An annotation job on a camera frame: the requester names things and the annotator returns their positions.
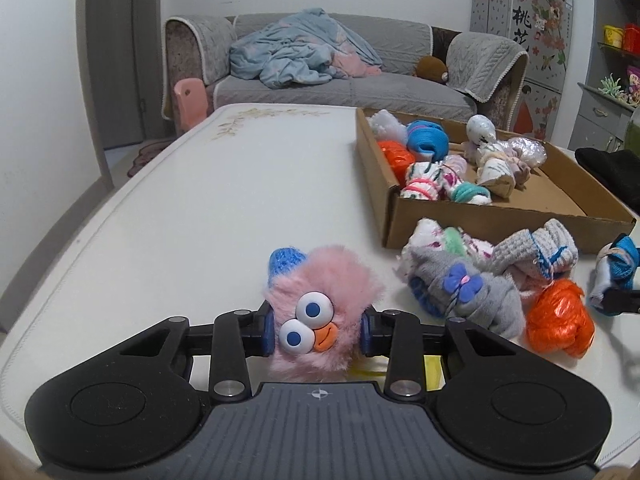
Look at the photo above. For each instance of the brown plush toy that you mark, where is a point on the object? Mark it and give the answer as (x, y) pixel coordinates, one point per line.
(432, 69)

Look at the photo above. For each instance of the blue and white sock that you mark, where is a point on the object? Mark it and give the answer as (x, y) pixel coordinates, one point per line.
(617, 265)

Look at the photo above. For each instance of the yellow packet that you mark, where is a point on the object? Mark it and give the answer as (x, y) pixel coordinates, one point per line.
(431, 371)

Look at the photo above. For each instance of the light blue blanket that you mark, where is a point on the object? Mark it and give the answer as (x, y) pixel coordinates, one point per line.
(295, 50)

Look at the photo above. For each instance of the floor rug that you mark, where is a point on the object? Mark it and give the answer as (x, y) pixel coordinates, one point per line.
(145, 154)

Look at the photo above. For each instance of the lavender sock bundle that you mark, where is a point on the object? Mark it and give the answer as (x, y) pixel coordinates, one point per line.
(521, 174)

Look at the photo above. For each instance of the grey sofa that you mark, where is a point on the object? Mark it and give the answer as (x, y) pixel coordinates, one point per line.
(350, 92)

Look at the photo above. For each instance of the pink cloth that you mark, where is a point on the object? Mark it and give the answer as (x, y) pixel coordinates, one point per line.
(352, 64)

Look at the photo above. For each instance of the grey white sock blue stitching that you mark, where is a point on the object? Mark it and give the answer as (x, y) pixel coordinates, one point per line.
(540, 250)

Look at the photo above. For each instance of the cardboard box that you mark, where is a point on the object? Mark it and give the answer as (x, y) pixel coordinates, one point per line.
(500, 225)

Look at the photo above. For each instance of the silvery sock bundle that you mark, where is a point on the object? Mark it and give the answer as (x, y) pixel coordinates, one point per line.
(527, 149)

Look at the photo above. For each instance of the small green plant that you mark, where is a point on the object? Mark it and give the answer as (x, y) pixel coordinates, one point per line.
(611, 85)

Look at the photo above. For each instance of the grey shelving unit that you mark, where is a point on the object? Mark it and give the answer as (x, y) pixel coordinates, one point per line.
(595, 115)

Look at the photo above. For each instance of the red container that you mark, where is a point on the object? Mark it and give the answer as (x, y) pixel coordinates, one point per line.
(632, 37)

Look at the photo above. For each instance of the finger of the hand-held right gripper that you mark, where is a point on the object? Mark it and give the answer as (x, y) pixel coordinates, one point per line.
(622, 302)

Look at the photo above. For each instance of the orange sock bundle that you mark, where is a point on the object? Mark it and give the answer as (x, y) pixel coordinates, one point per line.
(397, 157)
(560, 320)

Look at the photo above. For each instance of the yellow container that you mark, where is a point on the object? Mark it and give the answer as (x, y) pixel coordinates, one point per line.
(613, 36)

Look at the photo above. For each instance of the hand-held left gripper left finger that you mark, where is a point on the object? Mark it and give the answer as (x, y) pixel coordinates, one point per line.
(267, 335)

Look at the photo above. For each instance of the grey sock with purple bow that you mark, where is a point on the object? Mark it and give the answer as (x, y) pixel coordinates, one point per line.
(465, 295)

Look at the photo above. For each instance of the pink plastic chair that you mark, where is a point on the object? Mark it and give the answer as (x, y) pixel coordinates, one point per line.
(190, 105)

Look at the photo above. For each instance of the blue knit sock bundle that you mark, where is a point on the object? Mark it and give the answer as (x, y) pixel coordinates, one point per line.
(427, 137)

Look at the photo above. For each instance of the white pink patterned sock bundle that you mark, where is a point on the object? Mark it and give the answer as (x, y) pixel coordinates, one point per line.
(430, 177)

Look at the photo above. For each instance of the white dotted sock bundle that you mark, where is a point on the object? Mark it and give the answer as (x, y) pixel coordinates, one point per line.
(481, 129)

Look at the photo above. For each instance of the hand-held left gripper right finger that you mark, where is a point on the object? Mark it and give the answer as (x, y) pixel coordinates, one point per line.
(366, 335)

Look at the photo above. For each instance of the white fuzzy sock bundle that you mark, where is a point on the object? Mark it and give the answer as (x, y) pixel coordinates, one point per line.
(387, 125)

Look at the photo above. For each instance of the green white patterned sock bundle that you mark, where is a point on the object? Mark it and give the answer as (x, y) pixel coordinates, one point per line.
(450, 242)

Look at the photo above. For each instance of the refrigerator with flower decals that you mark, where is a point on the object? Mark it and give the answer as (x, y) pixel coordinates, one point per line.
(525, 25)

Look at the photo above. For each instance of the grey door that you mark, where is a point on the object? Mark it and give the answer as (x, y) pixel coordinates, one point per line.
(117, 60)

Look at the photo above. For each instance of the dark cloth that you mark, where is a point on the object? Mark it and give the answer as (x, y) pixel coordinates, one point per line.
(607, 167)

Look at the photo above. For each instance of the pink fuzzy monster sock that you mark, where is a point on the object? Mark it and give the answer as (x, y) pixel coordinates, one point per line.
(330, 285)

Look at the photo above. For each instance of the colourful box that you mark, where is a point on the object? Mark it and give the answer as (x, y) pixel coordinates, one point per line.
(634, 87)

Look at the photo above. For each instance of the white sock with teal band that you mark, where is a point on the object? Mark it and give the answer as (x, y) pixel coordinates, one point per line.
(472, 194)

